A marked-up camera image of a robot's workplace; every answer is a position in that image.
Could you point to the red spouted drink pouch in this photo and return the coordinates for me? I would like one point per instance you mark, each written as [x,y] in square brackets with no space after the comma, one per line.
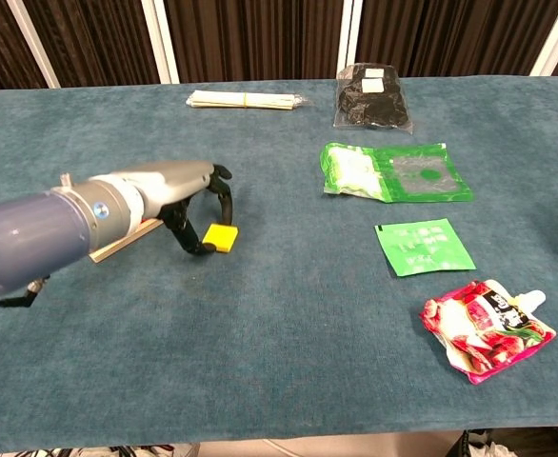
[479,333]

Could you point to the clear bag of black items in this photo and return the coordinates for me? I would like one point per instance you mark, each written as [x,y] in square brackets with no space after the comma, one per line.
[369,107]

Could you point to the large green plastic pouch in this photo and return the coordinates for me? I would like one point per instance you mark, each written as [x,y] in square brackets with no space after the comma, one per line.
[350,169]

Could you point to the blue table cloth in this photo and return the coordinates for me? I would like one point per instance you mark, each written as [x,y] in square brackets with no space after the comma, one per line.
[279,309]

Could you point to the small green sachet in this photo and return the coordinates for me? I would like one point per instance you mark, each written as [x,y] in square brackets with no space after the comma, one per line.
[422,247]

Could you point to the black storage crate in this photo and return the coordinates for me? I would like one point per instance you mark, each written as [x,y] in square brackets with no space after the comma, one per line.
[545,443]

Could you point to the white sticks bundle in plastic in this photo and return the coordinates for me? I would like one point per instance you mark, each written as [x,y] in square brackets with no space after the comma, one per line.
[241,100]

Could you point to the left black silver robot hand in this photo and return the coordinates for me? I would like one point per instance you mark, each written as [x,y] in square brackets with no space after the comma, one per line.
[174,183]

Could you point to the yellow square tangram piece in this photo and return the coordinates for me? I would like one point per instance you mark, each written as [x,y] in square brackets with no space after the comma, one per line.
[219,235]

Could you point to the wooden tangram tray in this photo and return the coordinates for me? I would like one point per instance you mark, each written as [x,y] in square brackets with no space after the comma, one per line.
[117,246]

